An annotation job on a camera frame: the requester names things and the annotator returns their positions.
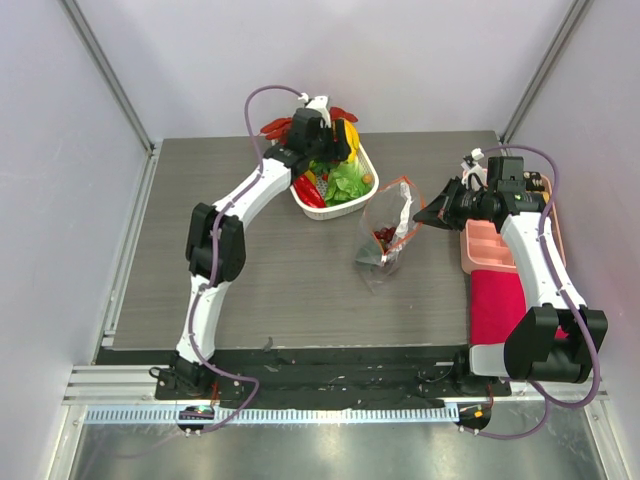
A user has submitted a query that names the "clear zip bag orange zipper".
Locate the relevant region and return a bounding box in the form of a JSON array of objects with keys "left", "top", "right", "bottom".
[{"left": 353, "top": 176, "right": 426, "bottom": 292}]

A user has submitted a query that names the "red chili pepper toy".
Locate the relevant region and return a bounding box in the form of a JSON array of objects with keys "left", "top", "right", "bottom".
[{"left": 293, "top": 175, "right": 326, "bottom": 208}]

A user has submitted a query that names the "purple grape bunch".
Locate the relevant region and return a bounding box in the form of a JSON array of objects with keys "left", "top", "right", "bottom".
[{"left": 374, "top": 226, "right": 396, "bottom": 249}]

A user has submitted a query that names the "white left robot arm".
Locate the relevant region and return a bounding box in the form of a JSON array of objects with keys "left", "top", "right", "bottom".
[{"left": 170, "top": 96, "right": 351, "bottom": 399}]

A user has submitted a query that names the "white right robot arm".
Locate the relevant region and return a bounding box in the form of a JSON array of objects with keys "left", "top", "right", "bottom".
[{"left": 413, "top": 156, "right": 608, "bottom": 395}]

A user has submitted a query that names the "yellow banana bunch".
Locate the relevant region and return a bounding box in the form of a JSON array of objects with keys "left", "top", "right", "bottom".
[{"left": 344, "top": 120, "right": 360, "bottom": 163}]

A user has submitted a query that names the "orange yellow mango toy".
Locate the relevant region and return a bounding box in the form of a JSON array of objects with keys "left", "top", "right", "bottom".
[{"left": 304, "top": 170, "right": 317, "bottom": 185}]

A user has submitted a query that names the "green lettuce toy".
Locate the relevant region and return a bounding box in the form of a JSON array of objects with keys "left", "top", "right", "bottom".
[{"left": 324, "top": 161, "right": 372, "bottom": 207}]

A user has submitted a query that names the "pink plastic organizer tray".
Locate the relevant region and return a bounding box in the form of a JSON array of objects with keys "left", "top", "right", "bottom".
[{"left": 460, "top": 172, "right": 566, "bottom": 274}]

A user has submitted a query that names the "red lobster toy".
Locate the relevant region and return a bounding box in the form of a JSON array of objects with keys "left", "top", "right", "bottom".
[{"left": 260, "top": 106, "right": 359, "bottom": 141}]

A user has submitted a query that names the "white plastic fruit basket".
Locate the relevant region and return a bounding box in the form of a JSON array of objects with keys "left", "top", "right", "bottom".
[{"left": 290, "top": 139, "right": 380, "bottom": 221}]

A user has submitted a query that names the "red folded cloth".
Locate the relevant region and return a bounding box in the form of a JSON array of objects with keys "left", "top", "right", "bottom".
[{"left": 468, "top": 267, "right": 571, "bottom": 351}]

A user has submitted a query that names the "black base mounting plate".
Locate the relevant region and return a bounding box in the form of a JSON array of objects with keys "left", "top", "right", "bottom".
[{"left": 96, "top": 345, "right": 511, "bottom": 410}]

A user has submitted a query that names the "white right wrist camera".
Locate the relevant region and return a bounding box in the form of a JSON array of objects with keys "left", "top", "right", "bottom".
[{"left": 461, "top": 148, "right": 487, "bottom": 191}]

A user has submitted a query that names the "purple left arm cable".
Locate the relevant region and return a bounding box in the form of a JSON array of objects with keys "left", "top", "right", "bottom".
[{"left": 189, "top": 85, "right": 311, "bottom": 381}]

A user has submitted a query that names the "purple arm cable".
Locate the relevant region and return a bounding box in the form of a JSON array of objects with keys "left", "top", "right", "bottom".
[
  {"left": 469, "top": 144, "right": 601, "bottom": 440},
  {"left": 189, "top": 85, "right": 311, "bottom": 381}
]

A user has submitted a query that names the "white slotted cable duct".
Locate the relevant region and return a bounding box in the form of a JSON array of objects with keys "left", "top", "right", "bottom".
[{"left": 84, "top": 403, "right": 459, "bottom": 426}]

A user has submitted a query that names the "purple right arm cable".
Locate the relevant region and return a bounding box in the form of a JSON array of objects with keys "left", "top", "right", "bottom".
[{"left": 469, "top": 144, "right": 601, "bottom": 440}]

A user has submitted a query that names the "aluminium frame rail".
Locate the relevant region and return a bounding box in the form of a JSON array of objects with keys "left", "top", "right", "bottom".
[{"left": 59, "top": 0, "right": 155, "bottom": 154}]

